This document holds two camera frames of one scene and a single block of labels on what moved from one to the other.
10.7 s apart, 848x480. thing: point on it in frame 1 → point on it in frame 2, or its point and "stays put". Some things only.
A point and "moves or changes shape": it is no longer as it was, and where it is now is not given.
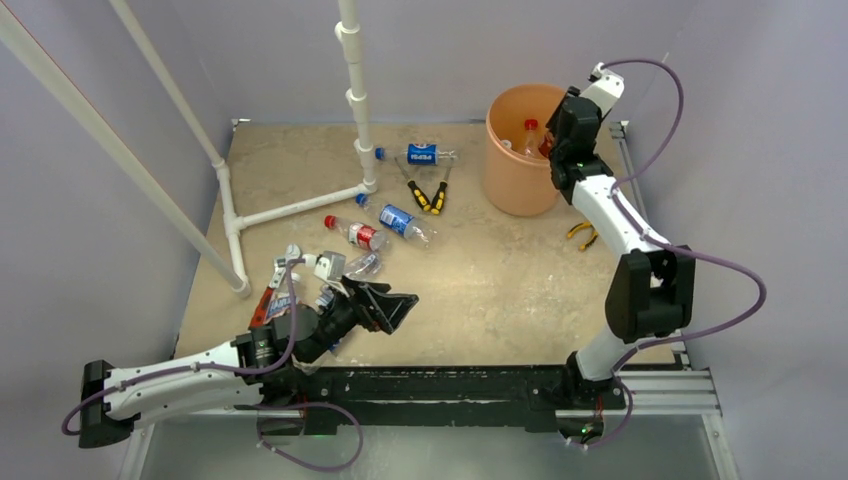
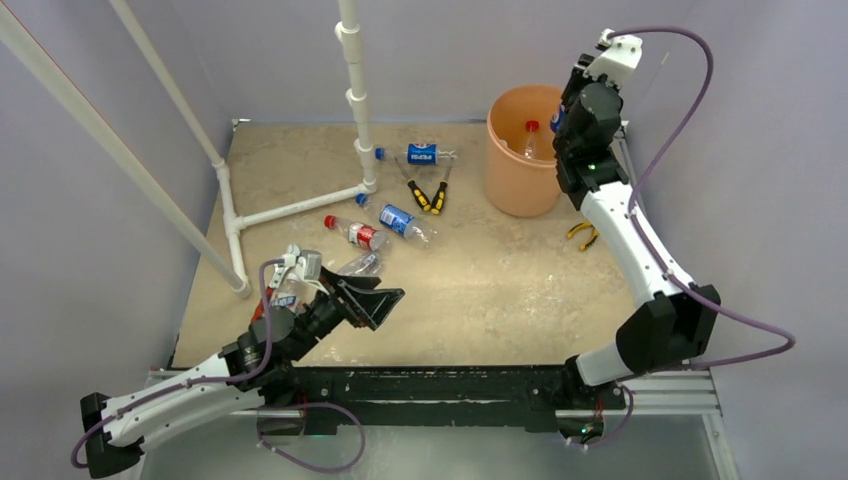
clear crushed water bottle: x=363 y=267 stays put
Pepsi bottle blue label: x=311 y=367 moves or changes shape
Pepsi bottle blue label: x=400 y=222 stays put
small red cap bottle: x=357 y=233 stays put
